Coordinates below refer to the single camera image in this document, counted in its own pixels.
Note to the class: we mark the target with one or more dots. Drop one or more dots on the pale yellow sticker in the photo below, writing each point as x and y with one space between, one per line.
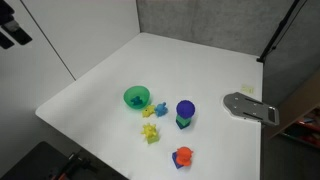
247 89

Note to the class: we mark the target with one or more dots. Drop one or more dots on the yellow-green block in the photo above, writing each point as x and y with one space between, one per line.
153 139

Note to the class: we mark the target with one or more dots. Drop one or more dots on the black and orange tool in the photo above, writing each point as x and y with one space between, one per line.
71 166

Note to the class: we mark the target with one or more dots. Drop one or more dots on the red items on shelf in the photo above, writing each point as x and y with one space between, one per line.
306 128

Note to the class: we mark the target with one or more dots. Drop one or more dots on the orange rubber toy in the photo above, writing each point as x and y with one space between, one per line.
184 155

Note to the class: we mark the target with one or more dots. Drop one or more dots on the blue block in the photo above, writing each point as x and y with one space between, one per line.
175 160

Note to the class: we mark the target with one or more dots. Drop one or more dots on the teal blue frog figure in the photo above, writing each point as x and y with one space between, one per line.
136 101

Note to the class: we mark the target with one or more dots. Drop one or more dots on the light blue rubber toy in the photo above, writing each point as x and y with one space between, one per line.
161 109

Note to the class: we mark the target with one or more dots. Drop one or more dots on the wooden shelf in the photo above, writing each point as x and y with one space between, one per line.
296 100

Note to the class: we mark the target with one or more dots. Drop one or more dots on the black stand pole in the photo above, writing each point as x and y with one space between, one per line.
279 27

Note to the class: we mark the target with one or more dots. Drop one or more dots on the green plastic bowl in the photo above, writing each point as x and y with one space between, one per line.
132 92

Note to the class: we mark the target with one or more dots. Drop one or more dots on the purple spiky ball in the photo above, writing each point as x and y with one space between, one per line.
185 108

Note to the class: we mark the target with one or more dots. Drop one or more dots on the black cart surface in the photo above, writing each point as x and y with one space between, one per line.
30 163

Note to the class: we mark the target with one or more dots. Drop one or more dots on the small yellow rubber toy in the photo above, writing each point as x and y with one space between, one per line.
148 111

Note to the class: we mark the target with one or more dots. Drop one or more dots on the yellow spiky rubber toy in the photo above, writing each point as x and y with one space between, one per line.
148 129

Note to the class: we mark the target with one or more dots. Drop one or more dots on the grey metal mounting plate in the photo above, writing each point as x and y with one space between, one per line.
238 106

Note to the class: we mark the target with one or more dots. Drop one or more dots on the green block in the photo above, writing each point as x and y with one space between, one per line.
181 119

